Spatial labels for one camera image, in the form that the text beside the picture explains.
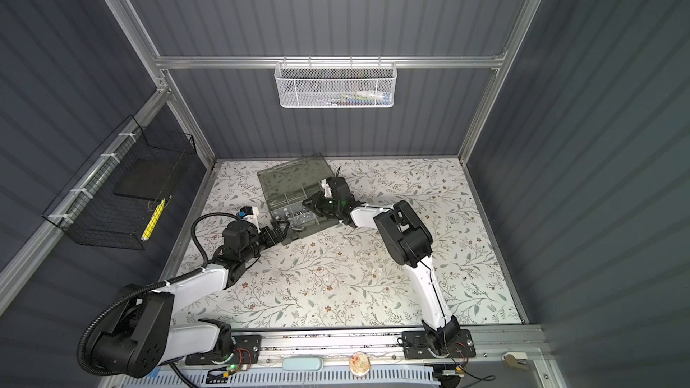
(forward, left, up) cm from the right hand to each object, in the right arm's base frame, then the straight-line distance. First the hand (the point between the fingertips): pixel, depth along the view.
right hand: (305, 203), depth 96 cm
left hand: (-11, +6, +1) cm, 13 cm away
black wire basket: (-15, +46, +21) cm, 53 cm away
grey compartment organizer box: (+12, +11, -7) cm, 18 cm away
